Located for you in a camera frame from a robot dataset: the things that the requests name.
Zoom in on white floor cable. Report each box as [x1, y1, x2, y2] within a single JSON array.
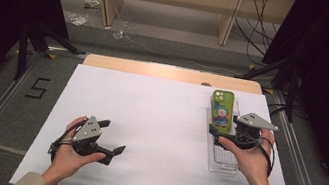
[[103, 0, 258, 79]]

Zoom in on hand-held gripper cable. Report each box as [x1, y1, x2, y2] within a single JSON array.
[[41, 117, 81, 185], [227, 131, 280, 185]]

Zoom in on person's left hand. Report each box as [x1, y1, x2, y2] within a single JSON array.
[[40, 110, 113, 185]]

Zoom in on black metal stand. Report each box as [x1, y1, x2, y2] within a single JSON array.
[[11, 18, 91, 92], [235, 47, 305, 124]]

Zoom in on green cartoon print phone case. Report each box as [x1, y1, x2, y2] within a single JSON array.
[[206, 88, 239, 135]]

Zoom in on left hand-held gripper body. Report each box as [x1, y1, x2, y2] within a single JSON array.
[[69, 112, 115, 162]]

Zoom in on person's right hand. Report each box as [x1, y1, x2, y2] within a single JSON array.
[[210, 121, 280, 185]]

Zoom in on clear plastic tray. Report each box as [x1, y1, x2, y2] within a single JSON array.
[[195, 92, 252, 178]]

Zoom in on black cable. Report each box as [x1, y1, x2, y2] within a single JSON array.
[[228, 16, 272, 57], [239, 0, 276, 68], [265, 100, 290, 120]]

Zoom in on clear plastic scrap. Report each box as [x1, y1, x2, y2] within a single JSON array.
[[61, 10, 90, 29], [82, 0, 102, 12], [112, 29, 125, 42]]

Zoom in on white paper sheet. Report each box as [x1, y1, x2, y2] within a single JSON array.
[[8, 55, 311, 185]]

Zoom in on left hand-held gripper cable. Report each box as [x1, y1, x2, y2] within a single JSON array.
[[41, 117, 81, 185]]

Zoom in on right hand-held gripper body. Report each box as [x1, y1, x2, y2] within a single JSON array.
[[226, 109, 282, 157]]

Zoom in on right hand-held gripper cable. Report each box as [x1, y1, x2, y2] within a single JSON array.
[[227, 131, 280, 185]]

